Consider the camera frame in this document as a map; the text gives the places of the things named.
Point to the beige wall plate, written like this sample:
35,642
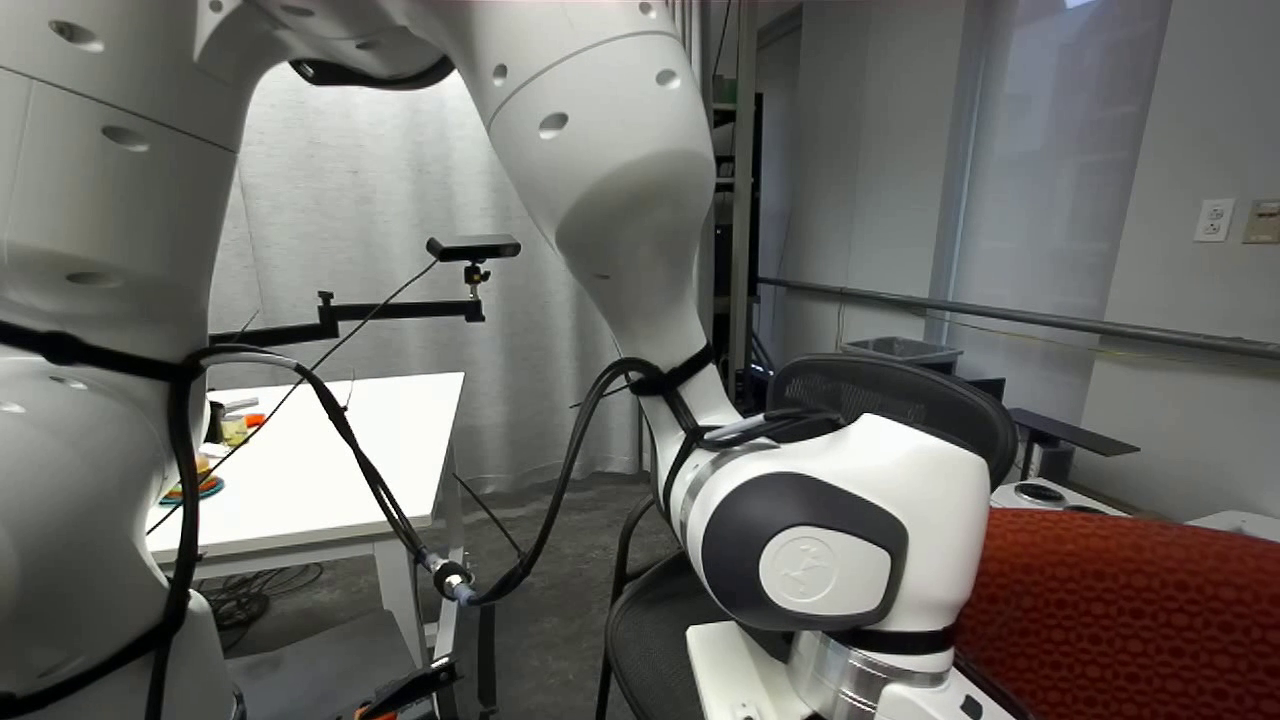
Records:
1267,222

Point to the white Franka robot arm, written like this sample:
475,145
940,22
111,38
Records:
615,160

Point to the grey chair seat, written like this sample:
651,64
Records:
322,667

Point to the black camera on jointed arm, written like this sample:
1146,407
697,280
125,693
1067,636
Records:
475,248

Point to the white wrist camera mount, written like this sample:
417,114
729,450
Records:
745,674

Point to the orange rotating office chair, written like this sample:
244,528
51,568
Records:
1135,624

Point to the grey wall rail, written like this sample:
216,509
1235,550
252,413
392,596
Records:
1067,323

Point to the white square table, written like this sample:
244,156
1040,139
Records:
373,454

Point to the colourful round plate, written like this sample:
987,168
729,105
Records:
192,485

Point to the small orange table item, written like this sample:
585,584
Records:
252,420

